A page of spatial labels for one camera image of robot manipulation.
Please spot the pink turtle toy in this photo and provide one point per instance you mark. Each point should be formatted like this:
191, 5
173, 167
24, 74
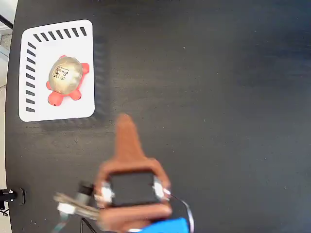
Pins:
64, 75

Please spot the black bar beside table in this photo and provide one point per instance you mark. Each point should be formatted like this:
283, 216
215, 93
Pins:
6, 21

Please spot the white slotted tray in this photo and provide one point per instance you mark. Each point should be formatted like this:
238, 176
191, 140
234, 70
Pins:
82, 106

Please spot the black table clamp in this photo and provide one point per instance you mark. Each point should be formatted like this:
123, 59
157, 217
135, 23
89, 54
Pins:
7, 195

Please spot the orange gripper, black servo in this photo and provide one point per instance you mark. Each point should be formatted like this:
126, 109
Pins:
133, 188

